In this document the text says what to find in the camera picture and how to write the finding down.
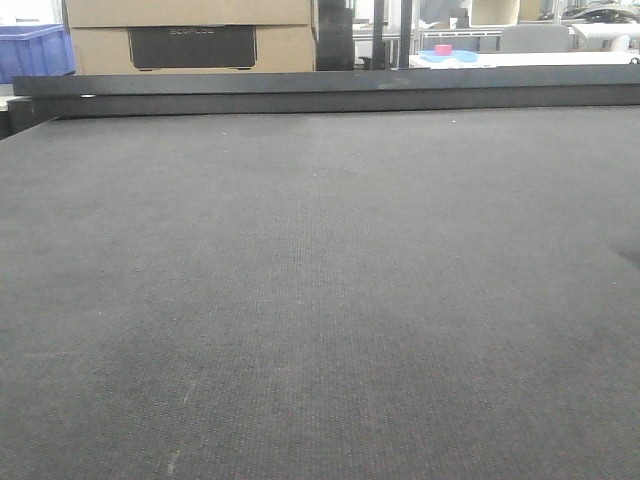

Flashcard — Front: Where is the dark grey conveyor belt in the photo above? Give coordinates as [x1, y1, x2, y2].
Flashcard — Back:
[1, 107, 639, 479]

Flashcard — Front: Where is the pink tape roll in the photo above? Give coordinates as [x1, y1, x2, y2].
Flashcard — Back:
[434, 44, 452, 57]

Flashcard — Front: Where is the black vertical post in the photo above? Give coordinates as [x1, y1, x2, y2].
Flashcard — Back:
[371, 0, 413, 70]

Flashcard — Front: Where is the black conveyor side rail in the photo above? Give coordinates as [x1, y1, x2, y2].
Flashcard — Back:
[13, 64, 639, 118]

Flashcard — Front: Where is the brown cardboard box with print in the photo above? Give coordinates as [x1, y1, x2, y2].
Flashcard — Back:
[65, 0, 316, 75]

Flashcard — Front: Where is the blue plastic crate far left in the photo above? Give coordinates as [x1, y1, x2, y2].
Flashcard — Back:
[1, 24, 76, 84]

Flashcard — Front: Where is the white background table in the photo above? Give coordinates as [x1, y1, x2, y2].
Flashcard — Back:
[409, 51, 639, 69]

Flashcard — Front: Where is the black pillar block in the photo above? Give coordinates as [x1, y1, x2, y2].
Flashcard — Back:
[316, 1, 355, 71]

